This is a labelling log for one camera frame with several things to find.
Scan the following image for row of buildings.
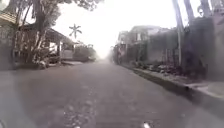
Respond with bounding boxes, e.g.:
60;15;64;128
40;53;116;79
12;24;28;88
112;24;181;66

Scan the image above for palm tree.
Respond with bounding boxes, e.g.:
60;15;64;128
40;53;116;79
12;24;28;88
68;23;83;40

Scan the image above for house with porch roof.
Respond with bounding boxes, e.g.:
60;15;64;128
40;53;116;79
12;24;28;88
14;23;79;66

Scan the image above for building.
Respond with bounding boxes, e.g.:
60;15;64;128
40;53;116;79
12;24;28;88
0;9;18;71

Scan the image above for green bushes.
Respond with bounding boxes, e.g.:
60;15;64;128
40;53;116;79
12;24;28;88
73;43;98;63

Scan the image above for concrete kerb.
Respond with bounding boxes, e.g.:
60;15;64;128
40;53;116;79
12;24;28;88
119;63;224;117

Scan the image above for dark wall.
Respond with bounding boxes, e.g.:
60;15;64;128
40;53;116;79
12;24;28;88
181;12;224;82

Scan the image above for group of trees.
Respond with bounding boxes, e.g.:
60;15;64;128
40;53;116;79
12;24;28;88
3;0;104;69

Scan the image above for grey asphalt road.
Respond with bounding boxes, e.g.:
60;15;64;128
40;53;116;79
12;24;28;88
0;59;224;128

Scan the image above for tree trunk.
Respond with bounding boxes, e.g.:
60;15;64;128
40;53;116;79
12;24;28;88
171;0;186;67
183;0;196;24

